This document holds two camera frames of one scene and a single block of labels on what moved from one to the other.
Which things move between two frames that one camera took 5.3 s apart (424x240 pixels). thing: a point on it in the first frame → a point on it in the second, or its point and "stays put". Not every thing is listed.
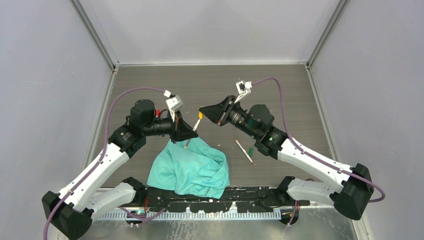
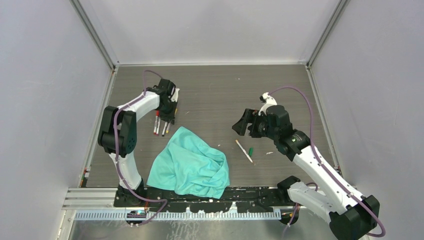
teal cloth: x=199 y=170 stays put
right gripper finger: x=214 y=112 → x=240 y=127
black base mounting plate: x=250 y=200 stays put
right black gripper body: x=230 y=106 → x=260 y=125
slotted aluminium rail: x=189 y=215 stays put
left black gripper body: x=175 y=128 → x=167 y=112
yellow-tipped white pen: x=243 y=150 stays put
